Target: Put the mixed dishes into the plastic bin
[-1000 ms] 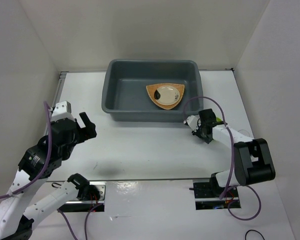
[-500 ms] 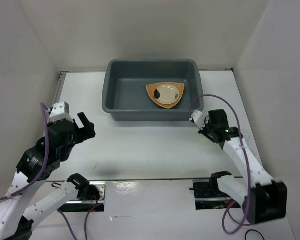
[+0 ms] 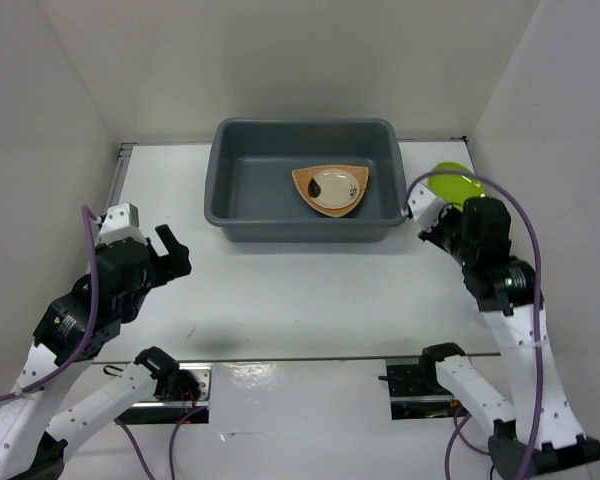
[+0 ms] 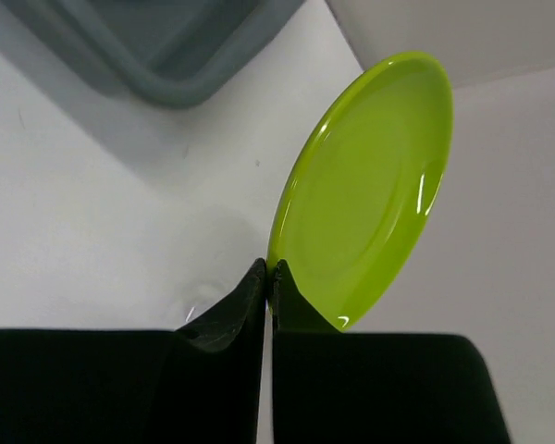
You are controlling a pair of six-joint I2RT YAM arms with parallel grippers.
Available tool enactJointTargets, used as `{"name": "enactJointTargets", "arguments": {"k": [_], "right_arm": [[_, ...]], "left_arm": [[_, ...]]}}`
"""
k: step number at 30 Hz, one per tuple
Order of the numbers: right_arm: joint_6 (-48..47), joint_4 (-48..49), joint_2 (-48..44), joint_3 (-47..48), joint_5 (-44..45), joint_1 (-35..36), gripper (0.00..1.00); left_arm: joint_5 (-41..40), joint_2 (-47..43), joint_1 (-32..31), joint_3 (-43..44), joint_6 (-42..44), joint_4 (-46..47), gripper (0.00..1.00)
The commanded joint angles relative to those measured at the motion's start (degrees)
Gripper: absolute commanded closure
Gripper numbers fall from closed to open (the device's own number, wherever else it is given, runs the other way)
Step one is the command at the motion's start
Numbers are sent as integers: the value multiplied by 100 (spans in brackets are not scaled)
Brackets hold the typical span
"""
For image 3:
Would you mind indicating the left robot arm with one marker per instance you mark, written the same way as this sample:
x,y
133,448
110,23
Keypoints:
x,y
37,437

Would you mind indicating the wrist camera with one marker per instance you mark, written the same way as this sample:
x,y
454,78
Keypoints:
x,y
120,222
423,205

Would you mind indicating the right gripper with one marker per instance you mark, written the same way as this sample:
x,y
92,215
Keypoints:
x,y
449,210

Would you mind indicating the grey plastic bin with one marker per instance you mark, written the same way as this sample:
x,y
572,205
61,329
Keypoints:
x,y
250,193

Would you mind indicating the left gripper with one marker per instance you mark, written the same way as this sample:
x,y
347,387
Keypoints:
x,y
173,264

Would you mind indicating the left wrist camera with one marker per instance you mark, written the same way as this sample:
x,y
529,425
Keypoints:
x,y
120,222

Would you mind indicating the green plastic plate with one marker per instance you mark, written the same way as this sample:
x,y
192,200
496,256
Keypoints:
x,y
454,189

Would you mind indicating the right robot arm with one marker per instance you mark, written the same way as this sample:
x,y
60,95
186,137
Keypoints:
x,y
535,432

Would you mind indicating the orange woven triangular basket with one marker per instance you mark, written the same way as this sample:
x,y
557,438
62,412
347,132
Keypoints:
x,y
302,176

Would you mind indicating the cream ceramic plate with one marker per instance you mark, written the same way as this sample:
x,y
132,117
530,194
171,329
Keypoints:
x,y
333,189

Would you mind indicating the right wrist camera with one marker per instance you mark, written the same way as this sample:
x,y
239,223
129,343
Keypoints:
x,y
423,205

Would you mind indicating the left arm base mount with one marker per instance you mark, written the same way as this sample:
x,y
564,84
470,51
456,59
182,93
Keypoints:
x,y
190,392

